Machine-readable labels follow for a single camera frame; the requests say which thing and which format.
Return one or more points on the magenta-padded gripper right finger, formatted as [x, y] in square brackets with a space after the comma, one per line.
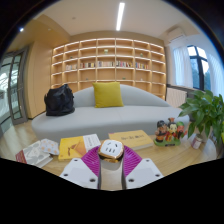
[143, 173]

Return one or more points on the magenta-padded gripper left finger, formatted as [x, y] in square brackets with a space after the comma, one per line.
[80, 173]

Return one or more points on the white charger with copper rim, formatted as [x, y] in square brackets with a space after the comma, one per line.
[111, 150]

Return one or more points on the yellow and white book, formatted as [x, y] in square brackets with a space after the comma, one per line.
[73, 146]

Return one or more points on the thick yellow book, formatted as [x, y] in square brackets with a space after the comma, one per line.
[131, 138]

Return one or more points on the floral fabric pouch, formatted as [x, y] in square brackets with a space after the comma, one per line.
[50, 146]

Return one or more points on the three-figure colourful figurine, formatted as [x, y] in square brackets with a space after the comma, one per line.
[169, 133]

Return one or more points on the grey and red book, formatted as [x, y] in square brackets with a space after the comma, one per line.
[31, 155]

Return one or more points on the grey curved sofa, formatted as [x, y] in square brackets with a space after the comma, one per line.
[110, 120]

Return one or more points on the small white jar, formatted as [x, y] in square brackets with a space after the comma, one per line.
[196, 142]

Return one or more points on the black bag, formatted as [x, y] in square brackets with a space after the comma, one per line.
[59, 101]

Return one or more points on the white radiator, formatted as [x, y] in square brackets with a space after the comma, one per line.
[176, 97]

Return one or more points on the yellow square cushion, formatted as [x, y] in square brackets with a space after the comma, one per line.
[107, 95]

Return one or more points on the potted green plant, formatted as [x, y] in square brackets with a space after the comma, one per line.
[203, 113]

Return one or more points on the glass door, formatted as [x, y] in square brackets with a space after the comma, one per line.
[15, 90]

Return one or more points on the dark-framed window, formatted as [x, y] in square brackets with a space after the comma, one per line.
[198, 66]

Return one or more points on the white air conditioner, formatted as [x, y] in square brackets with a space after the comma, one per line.
[175, 34]

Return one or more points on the long ceiling light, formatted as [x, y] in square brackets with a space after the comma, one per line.
[120, 16]

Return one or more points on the wooden wall shelf unit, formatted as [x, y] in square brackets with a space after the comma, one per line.
[106, 63]

